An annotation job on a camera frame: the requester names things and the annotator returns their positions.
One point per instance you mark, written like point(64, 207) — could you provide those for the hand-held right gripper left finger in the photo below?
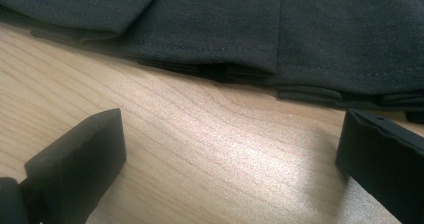
point(80, 157)

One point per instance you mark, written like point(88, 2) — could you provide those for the dark cloth garment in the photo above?
point(233, 27)

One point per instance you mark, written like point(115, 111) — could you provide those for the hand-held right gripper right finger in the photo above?
point(383, 157)

